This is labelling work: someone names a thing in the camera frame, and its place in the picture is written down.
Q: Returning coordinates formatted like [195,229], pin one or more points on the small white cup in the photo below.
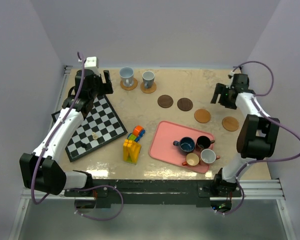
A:
[148,78]

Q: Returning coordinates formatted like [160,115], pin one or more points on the dark wooden coaster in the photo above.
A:
[185,104]
[165,101]

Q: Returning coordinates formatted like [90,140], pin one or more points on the woven rattan coaster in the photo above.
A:
[129,88]
[150,90]
[202,116]
[230,123]

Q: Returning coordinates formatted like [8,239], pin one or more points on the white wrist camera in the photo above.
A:
[90,65]
[235,70]

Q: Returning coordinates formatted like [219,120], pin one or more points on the black white chessboard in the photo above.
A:
[104,121]

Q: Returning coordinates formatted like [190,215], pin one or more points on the white chess piece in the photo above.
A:
[94,136]

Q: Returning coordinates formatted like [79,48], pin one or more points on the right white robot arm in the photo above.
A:
[257,138]

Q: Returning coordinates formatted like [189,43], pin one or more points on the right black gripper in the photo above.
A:
[220,89]

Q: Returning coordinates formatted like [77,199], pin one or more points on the orange cup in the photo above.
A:
[191,160]

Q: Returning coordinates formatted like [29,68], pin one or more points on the dark blue cup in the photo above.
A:
[185,145]

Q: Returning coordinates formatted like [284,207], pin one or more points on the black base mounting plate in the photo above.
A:
[153,192]

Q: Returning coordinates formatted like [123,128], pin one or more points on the white cup brown handle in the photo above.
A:
[208,157]

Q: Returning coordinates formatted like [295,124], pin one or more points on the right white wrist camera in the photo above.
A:
[235,70]

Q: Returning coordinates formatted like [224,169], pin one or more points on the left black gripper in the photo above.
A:
[105,88]

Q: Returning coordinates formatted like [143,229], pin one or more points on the colourful toy car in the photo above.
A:
[137,133]

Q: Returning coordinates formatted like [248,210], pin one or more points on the pink tray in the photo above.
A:
[162,147]

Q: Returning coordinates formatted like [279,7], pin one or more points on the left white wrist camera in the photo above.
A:
[90,65]

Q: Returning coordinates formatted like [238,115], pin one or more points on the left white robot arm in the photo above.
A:
[40,169]

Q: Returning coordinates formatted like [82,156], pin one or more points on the black chess piece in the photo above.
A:
[83,145]

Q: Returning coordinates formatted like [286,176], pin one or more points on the black cup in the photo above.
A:
[203,142]

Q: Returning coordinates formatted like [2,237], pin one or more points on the large light blue cup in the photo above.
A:
[127,76]

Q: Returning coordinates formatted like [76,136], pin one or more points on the yellow toy block house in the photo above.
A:
[131,151]

